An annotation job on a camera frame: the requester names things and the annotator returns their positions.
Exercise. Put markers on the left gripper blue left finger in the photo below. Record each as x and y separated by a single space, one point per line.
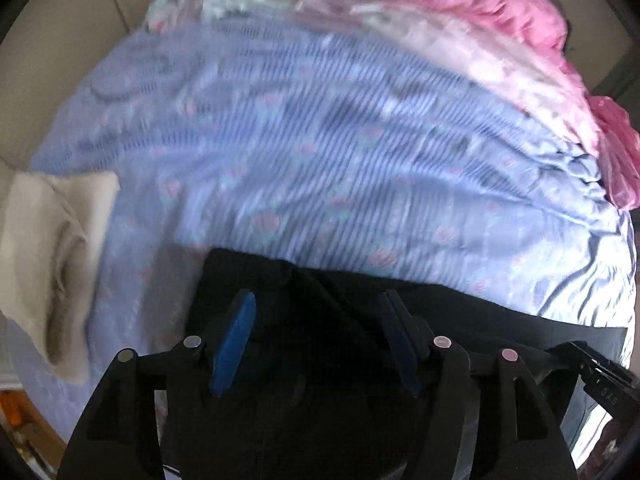
230 335

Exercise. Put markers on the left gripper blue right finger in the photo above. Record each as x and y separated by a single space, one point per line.
408 336

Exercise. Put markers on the black pants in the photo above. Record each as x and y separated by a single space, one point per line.
318 395

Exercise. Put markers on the blue patterned bed sheet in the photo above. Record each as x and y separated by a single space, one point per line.
331 151

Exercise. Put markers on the white folded cloth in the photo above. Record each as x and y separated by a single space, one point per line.
52 238

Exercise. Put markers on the pink blanket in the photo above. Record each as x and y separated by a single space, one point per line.
515 49

